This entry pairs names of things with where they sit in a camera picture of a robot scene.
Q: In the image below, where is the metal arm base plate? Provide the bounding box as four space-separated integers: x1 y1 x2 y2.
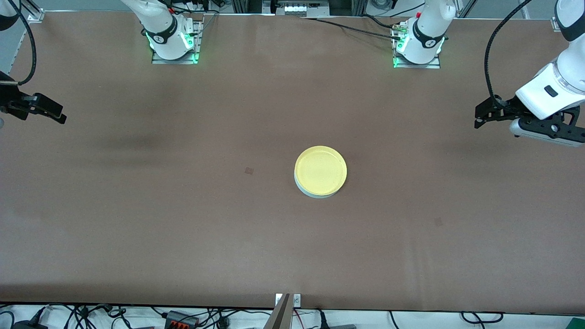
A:
392 23 441 69
151 18 202 65

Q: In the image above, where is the thick black table cable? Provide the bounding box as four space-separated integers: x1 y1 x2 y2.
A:
302 16 403 42

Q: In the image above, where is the black left camera mount bracket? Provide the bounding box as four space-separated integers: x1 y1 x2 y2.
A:
521 105 585 143

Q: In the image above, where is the black looped floor cable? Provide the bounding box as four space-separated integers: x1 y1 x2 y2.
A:
461 311 504 324

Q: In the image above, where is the white terminal block device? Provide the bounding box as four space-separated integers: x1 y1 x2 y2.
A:
283 0 330 17

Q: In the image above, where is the light green plate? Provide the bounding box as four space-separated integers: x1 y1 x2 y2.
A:
294 176 341 199

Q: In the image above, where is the yellow plate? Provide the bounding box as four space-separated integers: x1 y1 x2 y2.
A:
294 146 347 197

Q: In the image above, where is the black orange power strip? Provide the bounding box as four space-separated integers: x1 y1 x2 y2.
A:
164 310 200 329

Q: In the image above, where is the grey slanted beam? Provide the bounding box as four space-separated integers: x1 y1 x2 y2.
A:
263 294 293 329

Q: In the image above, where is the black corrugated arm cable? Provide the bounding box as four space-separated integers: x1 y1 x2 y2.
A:
484 0 534 100
0 0 37 86

